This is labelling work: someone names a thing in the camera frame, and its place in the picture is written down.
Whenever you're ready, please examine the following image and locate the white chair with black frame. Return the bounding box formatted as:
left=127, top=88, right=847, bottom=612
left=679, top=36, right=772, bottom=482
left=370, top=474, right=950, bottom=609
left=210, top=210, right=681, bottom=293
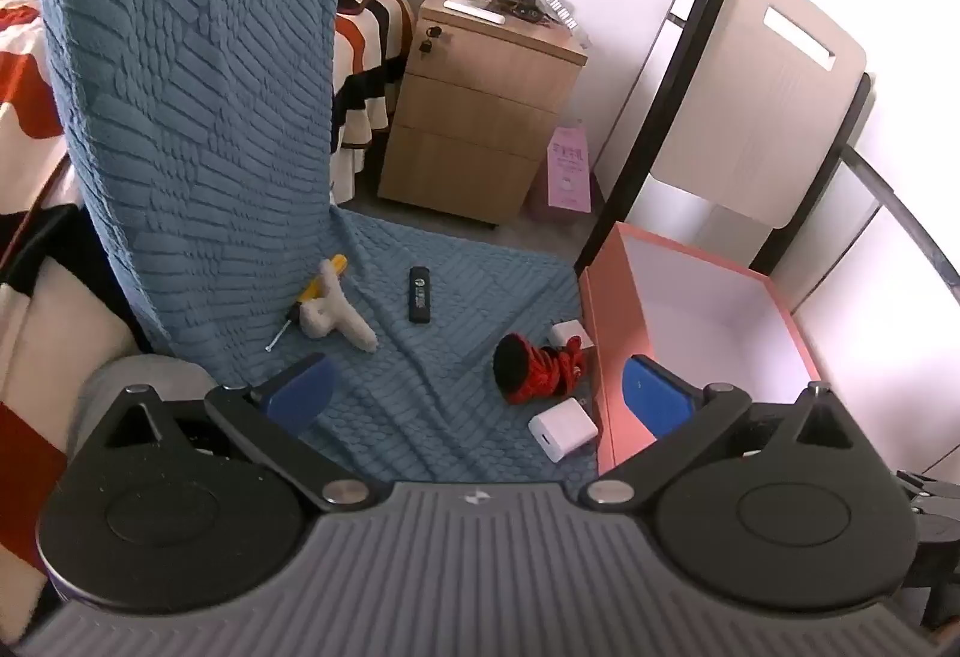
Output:
left=574, top=0, right=871, bottom=275

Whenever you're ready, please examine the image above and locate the striped bed quilt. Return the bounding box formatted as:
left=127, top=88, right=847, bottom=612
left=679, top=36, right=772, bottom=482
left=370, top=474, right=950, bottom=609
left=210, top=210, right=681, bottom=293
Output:
left=0, top=0, right=417, bottom=628

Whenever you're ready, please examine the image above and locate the yellow handled screwdriver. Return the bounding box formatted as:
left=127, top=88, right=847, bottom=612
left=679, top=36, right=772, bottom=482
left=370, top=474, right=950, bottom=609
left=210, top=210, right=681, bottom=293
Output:
left=266, top=254, right=350, bottom=354

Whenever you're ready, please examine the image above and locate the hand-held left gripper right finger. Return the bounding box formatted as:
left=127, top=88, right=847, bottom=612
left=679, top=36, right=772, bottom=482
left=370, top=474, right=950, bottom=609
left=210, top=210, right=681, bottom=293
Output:
left=588, top=355, right=895, bottom=509

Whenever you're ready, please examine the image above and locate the wooden nightstand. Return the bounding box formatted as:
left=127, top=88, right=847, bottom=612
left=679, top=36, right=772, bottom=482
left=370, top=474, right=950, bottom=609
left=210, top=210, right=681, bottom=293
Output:
left=377, top=0, right=590, bottom=230

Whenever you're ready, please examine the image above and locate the black stick lighter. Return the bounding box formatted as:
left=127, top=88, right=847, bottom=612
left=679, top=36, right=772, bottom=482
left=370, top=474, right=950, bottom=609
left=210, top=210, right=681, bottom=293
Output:
left=407, top=267, right=434, bottom=326

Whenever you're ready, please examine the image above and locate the pink cardboard box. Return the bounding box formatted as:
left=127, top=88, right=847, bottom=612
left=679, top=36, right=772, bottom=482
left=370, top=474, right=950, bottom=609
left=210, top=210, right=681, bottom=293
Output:
left=577, top=222, right=826, bottom=470

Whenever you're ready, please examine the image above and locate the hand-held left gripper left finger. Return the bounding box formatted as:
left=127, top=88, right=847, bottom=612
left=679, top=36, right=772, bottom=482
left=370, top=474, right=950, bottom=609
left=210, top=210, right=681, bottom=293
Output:
left=71, top=355, right=380, bottom=512

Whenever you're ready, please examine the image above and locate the silver blister pack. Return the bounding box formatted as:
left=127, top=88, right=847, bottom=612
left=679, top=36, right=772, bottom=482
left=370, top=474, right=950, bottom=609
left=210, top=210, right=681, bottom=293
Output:
left=540, top=0, right=582, bottom=32

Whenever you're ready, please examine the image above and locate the white long remote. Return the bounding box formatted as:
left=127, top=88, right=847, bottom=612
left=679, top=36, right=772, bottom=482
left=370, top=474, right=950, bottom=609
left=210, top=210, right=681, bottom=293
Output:
left=442, top=0, right=507, bottom=26

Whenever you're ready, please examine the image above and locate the red and black plush toy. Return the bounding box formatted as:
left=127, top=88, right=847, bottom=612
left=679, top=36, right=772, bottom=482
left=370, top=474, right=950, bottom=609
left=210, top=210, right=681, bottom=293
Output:
left=493, top=332, right=590, bottom=405

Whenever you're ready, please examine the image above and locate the pink paper bag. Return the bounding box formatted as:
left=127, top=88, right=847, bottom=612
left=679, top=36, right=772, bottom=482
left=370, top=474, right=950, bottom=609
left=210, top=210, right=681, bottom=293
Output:
left=529, top=121, right=597, bottom=219

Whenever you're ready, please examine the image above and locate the white charger block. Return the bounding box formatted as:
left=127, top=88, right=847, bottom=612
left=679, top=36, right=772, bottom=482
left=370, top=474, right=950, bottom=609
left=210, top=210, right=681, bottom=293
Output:
left=550, top=321, right=593, bottom=354
left=527, top=398, right=599, bottom=463

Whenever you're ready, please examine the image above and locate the white plush toy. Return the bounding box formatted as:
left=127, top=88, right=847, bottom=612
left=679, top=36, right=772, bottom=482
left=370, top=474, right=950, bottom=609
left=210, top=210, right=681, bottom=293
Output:
left=300, top=259, right=378, bottom=354

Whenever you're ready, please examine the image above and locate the textured blue blanket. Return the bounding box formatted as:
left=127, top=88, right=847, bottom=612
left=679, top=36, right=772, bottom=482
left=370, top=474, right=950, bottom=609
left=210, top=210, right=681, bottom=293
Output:
left=34, top=0, right=601, bottom=485

